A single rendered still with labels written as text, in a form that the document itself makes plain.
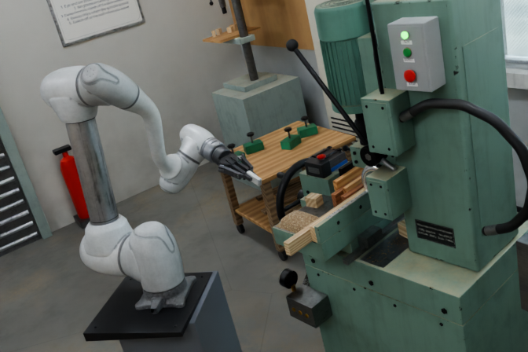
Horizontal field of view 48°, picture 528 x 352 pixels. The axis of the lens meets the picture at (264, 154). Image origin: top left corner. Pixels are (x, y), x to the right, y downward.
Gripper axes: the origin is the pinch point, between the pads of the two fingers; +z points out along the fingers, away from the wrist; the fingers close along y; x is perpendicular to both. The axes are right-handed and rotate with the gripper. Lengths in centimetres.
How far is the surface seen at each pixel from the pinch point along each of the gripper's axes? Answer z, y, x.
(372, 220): 53, 0, -16
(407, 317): 78, -13, -4
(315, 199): 36.2, -7.5, -17.3
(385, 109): 58, -11, -62
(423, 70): 65, -9, -75
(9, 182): -226, -22, 127
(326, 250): 53, -21, -17
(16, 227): -216, -29, 158
